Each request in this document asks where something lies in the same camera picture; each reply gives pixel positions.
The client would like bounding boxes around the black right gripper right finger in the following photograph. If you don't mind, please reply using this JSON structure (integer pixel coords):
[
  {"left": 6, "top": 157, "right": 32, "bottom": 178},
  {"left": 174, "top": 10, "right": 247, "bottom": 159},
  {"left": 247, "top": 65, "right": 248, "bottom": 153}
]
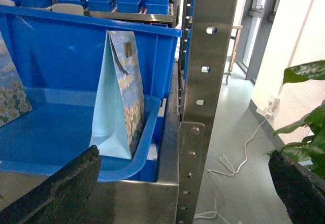
[{"left": 268, "top": 150, "right": 324, "bottom": 223}]

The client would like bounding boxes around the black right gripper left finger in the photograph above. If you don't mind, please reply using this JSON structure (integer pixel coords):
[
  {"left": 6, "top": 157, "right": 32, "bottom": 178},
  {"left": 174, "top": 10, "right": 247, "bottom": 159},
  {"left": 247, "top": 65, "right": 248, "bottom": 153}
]
[{"left": 1, "top": 145, "right": 102, "bottom": 223}]

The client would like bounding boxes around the flower gift bag light blue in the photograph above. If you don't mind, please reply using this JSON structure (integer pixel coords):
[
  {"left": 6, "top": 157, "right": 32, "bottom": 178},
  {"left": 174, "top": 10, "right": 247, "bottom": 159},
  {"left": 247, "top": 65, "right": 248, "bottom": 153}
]
[{"left": 90, "top": 31, "right": 145, "bottom": 159}]

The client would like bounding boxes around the green potted plant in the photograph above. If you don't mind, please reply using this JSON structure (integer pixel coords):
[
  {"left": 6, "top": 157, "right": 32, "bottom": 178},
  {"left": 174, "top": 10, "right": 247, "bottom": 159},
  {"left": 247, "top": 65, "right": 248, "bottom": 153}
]
[{"left": 273, "top": 59, "right": 324, "bottom": 179}]

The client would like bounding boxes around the white power cable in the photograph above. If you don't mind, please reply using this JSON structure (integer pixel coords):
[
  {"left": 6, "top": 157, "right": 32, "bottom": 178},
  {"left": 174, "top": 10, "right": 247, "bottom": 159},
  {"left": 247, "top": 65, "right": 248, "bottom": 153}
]
[{"left": 193, "top": 116, "right": 267, "bottom": 221}]

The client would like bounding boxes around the white wall socket plug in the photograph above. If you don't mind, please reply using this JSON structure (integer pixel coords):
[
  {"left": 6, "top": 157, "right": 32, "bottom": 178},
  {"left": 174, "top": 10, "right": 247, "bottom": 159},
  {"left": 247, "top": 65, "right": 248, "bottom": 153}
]
[{"left": 256, "top": 95, "right": 280, "bottom": 119}]

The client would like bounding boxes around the steel rack upright post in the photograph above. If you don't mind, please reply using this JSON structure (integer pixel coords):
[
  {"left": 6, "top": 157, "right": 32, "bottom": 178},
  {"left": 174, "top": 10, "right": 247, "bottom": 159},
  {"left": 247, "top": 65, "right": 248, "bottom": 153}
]
[{"left": 176, "top": 0, "right": 237, "bottom": 223}]

